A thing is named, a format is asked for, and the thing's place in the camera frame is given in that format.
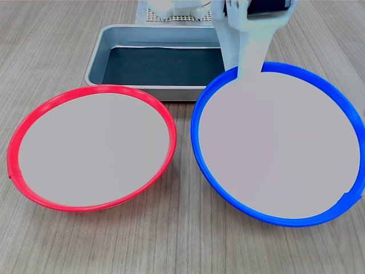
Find pale perforated base plate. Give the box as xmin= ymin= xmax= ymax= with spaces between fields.
xmin=146 ymin=7 xmax=213 ymax=23

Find white plate with blue rim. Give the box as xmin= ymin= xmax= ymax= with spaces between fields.
xmin=190 ymin=61 xmax=365 ymax=228

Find white plate with red rim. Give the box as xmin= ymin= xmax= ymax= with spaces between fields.
xmin=7 ymin=84 xmax=177 ymax=213

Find steel tray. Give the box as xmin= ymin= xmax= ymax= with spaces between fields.
xmin=84 ymin=24 xmax=229 ymax=102

